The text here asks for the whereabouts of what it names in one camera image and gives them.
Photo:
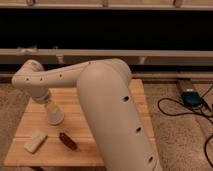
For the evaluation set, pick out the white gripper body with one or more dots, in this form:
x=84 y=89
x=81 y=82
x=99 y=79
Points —
x=43 y=99

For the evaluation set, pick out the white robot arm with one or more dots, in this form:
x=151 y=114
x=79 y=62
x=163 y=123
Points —
x=106 y=101

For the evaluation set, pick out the white rectangular block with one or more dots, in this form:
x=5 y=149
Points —
x=34 y=142

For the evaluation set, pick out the brown oblong object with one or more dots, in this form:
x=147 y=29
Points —
x=67 y=141

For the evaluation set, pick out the blue power adapter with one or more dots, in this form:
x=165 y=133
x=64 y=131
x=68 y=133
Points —
x=191 y=99

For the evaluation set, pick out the grey metal rail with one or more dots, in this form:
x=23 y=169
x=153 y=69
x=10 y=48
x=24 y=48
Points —
x=131 y=57

